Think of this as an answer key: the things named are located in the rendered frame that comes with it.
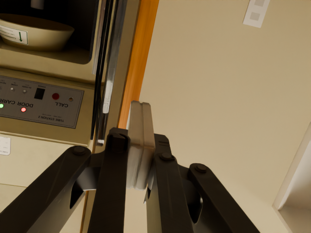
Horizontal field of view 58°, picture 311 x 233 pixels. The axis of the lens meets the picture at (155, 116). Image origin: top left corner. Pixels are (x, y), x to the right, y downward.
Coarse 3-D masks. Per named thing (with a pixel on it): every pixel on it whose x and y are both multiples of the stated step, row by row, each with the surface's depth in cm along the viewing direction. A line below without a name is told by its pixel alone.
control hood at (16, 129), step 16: (32, 80) 58; (48, 80) 59; (64, 80) 60; (80, 112) 57; (0, 128) 53; (16, 128) 54; (32, 128) 54; (48, 128) 55; (64, 128) 55; (80, 128) 56; (64, 144) 54; (80, 144) 55
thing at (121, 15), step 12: (108, 0) 51; (120, 0) 26; (108, 12) 45; (120, 12) 27; (120, 24) 27; (108, 36) 36; (120, 36) 28; (108, 48) 33; (108, 72) 29; (108, 84) 29; (108, 96) 30; (108, 108) 30; (96, 144) 33
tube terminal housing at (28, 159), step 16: (96, 32) 58; (0, 48) 58; (16, 48) 61; (64, 48) 71; (80, 48) 76; (0, 64) 59; (16, 64) 59; (32, 64) 60; (48, 64) 60; (64, 64) 60; (80, 64) 60; (80, 80) 61; (16, 144) 66; (32, 144) 67; (48, 144) 67; (0, 160) 68; (16, 160) 68; (32, 160) 68; (48, 160) 69; (0, 176) 69; (16, 176) 70; (32, 176) 70
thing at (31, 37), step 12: (0, 24) 59; (12, 24) 58; (24, 24) 71; (36, 24) 73; (48, 24) 73; (60, 24) 73; (12, 36) 60; (24, 36) 59; (36, 36) 60; (48, 36) 61; (60, 36) 63; (24, 48) 61; (36, 48) 62; (48, 48) 63; (60, 48) 66
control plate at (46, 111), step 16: (0, 80) 56; (16, 80) 57; (0, 96) 55; (16, 96) 56; (32, 96) 56; (48, 96) 57; (64, 96) 58; (80, 96) 58; (0, 112) 54; (16, 112) 55; (32, 112) 55; (48, 112) 56; (64, 112) 56
